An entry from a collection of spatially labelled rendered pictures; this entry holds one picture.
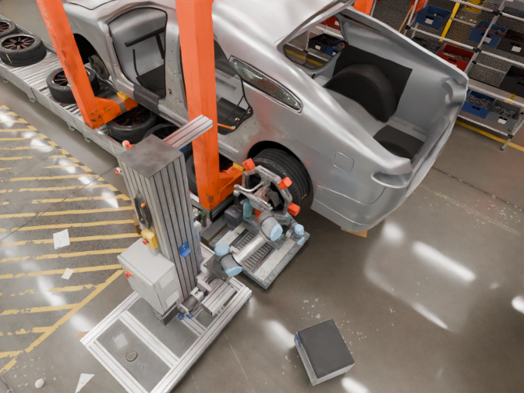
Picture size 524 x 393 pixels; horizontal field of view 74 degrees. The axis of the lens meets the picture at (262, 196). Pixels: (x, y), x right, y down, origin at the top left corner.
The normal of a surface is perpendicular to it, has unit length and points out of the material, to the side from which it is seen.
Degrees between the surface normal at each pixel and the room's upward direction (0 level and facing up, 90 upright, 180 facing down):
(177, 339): 0
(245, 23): 11
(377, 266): 0
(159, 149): 0
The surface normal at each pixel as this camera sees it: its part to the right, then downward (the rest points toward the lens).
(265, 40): 0.09, -0.52
